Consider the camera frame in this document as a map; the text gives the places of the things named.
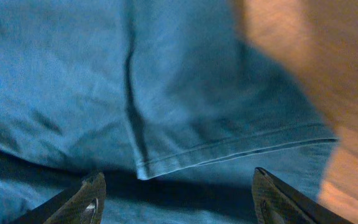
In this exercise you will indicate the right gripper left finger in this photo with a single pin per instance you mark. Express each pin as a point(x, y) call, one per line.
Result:
point(82, 203)

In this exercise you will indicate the navy blue shorts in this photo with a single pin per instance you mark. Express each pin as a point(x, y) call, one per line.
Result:
point(162, 96)

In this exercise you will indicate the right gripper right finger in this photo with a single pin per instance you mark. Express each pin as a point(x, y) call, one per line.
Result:
point(276, 202)

